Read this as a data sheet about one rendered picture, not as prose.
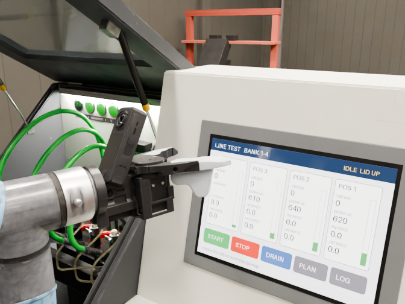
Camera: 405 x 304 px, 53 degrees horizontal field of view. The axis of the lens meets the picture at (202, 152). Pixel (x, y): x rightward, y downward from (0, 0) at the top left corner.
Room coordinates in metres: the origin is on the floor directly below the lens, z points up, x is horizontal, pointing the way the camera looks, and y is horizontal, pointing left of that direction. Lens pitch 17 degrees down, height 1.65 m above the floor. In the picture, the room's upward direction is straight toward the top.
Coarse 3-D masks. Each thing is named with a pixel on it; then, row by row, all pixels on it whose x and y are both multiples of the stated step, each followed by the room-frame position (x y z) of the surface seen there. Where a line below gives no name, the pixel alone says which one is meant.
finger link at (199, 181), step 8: (176, 160) 0.57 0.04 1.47; (184, 160) 0.56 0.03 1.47; (192, 160) 0.56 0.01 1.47; (200, 160) 0.56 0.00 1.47; (208, 160) 0.56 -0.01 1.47; (216, 160) 0.57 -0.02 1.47; (224, 160) 0.57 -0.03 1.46; (200, 168) 0.55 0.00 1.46; (208, 168) 0.56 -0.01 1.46; (176, 176) 0.56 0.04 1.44; (184, 176) 0.56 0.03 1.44; (192, 176) 0.56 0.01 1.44; (200, 176) 0.56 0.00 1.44; (208, 176) 0.56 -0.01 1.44; (176, 184) 0.56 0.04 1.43; (184, 184) 0.56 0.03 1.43; (192, 184) 0.56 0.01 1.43; (200, 184) 0.56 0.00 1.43; (208, 184) 0.56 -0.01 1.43; (200, 192) 0.56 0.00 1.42; (208, 192) 0.56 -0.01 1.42
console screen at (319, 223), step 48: (240, 144) 0.87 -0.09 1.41; (288, 144) 0.81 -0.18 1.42; (336, 144) 0.76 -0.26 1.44; (192, 192) 0.90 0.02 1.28; (240, 192) 0.84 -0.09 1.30; (288, 192) 0.78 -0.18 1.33; (336, 192) 0.73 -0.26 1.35; (384, 192) 0.69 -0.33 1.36; (192, 240) 0.87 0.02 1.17; (240, 240) 0.81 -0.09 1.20; (288, 240) 0.76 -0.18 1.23; (336, 240) 0.71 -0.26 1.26; (384, 240) 0.67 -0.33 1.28; (288, 288) 0.73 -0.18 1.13; (336, 288) 0.68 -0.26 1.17; (384, 288) 0.64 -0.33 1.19
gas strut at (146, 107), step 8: (120, 32) 0.94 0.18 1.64; (120, 40) 0.95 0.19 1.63; (128, 48) 0.96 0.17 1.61; (128, 56) 0.96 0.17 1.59; (128, 64) 0.97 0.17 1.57; (136, 72) 0.98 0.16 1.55; (136, 80) 0.99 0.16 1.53; (136, 88) 1.00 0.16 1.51; (144, 96) 1.01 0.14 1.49; (144, 104) 1.01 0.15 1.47; (152, 128) 1.05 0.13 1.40
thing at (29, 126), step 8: (48, 112) 1.15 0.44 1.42; (56, 112) 1.17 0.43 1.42; (64, 112) 1.19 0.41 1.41; (72, 112) 1.22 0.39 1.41; (40, 120) 1.12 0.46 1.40; (88, 120) 1.26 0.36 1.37; (24, 128) 1.08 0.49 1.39; (16, 136) 1.06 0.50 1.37; (16, 144) 1.06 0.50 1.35; (8, 152) 1.03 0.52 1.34; (0, 168) 1.01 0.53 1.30; (0, 176) 1.01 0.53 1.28
